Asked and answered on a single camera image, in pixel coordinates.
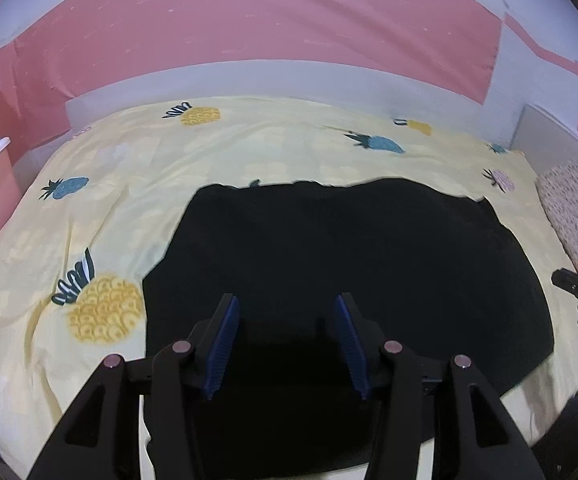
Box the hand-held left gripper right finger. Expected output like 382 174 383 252
333 292 544 480

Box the yellow pineapple print bed sheet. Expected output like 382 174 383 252
0 97 578 480

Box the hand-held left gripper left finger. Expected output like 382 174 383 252
26 292 242 480

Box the pink floral pillow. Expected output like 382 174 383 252
535 159 578 283

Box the black garment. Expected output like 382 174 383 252
142 176 556 473

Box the white bed frame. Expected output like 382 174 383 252
12 60 578 181

